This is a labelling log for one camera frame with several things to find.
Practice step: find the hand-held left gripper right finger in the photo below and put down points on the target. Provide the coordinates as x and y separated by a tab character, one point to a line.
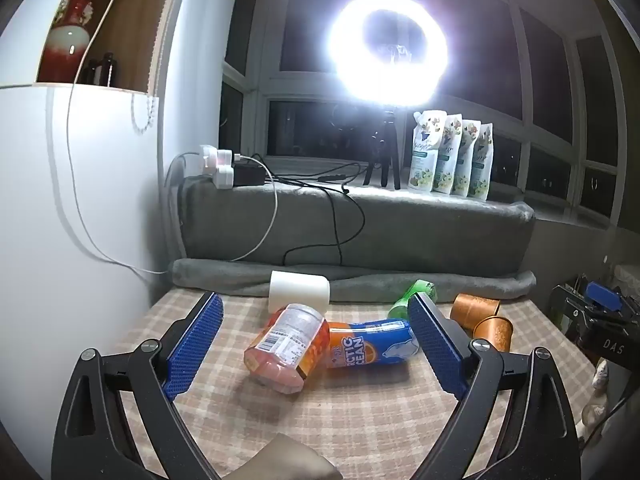
437	347

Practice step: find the copper cup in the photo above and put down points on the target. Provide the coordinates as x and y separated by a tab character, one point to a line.
472	310
495	332

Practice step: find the white green refill pouch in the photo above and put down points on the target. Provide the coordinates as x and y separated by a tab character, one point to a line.
484	172
467	170
449	165
425	155

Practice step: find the white cabinet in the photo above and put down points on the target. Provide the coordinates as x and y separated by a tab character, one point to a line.
50	235

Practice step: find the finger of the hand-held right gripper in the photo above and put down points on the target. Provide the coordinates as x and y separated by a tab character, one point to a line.
604	296

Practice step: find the red and white vase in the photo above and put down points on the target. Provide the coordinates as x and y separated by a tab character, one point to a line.
70	35

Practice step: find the dark glass bottle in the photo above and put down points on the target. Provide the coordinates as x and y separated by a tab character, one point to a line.
109	70
91	72

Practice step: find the black tripod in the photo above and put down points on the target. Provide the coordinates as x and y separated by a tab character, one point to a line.
387	150

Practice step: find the white plug adapter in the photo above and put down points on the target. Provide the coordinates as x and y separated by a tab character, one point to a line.
224	177
215	156

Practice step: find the black charger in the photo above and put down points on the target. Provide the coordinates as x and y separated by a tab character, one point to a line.
249	174

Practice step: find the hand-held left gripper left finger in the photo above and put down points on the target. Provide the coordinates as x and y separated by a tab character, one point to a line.
197	345

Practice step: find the beige plaid tablecloth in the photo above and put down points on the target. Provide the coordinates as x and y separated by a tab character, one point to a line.
360	410

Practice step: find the orange jar with white label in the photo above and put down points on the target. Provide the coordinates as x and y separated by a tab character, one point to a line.
285	347

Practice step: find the white lumpy object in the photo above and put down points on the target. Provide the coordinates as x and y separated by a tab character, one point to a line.
597	390

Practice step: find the green bottle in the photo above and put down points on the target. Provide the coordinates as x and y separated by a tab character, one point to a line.
406	302

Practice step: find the white cup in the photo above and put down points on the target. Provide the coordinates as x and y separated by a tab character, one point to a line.
300	292

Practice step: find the window frame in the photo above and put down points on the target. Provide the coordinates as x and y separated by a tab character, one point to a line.
260	85

